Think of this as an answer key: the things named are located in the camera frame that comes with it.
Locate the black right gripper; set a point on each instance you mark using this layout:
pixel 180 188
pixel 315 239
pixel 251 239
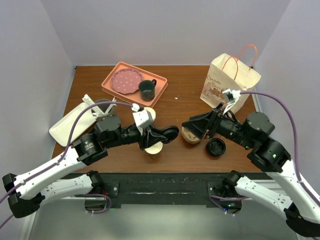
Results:
pixel 197 124

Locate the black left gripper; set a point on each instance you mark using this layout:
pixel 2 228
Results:
pixel 149 136

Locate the brown paper coffee cup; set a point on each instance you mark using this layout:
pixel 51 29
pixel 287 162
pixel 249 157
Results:
pixel 154 150

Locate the black plastic cup lid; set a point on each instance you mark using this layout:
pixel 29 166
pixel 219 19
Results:
pixel 170 133

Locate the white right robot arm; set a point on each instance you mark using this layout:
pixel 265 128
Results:
pixel 299 204

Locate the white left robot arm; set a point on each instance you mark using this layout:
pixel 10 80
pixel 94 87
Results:
pixel 28 191

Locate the beige pulp cup carrier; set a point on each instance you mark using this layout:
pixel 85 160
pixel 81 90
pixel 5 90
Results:
pixel 190 137

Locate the dark green mug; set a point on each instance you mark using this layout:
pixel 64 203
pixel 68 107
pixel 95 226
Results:
pixel 147 89

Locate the grey cylindrical utensil holder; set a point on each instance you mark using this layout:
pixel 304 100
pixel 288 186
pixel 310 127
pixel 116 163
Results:
pixel 107 112

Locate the cream paper gift bag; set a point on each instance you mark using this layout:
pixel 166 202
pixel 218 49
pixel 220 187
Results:
pixel 228 72

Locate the pink polka dot plate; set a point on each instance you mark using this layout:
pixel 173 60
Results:
pixel 126 81

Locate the salmon pink serving tray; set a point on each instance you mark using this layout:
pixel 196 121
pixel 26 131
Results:
pixel 161 86

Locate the white rectangular plate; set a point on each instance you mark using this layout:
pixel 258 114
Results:
pixel 60 131

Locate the black mounting base plate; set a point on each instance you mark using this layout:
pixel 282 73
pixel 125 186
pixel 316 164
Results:
pixel 163 188

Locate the aluminium frame rail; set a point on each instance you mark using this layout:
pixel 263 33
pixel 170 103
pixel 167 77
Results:
pixel 69 218

